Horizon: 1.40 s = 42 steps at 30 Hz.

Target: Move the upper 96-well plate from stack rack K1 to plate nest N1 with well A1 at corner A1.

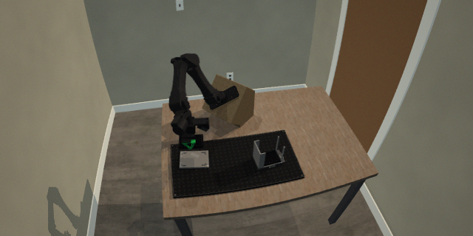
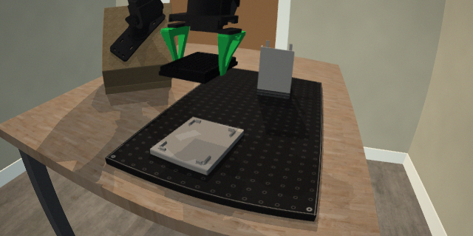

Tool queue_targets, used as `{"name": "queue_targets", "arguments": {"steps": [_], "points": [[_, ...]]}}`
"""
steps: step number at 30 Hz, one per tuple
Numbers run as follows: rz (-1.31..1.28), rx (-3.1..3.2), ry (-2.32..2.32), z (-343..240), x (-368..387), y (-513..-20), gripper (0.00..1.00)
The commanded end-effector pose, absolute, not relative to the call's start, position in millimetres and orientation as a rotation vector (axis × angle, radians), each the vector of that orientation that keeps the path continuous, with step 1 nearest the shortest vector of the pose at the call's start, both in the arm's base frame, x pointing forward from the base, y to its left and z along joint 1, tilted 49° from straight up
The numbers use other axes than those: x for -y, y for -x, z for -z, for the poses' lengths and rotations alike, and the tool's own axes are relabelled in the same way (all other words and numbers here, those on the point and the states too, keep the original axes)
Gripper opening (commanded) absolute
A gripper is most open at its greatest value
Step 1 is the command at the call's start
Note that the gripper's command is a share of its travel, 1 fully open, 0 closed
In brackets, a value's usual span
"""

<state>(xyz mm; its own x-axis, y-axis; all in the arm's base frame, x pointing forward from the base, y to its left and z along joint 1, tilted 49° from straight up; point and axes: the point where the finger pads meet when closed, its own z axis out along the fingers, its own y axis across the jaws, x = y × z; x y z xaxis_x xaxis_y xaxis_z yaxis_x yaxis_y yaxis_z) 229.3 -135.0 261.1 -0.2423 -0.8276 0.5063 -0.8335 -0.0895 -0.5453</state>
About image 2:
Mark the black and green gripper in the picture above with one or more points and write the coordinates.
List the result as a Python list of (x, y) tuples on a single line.
[(204, 16)]

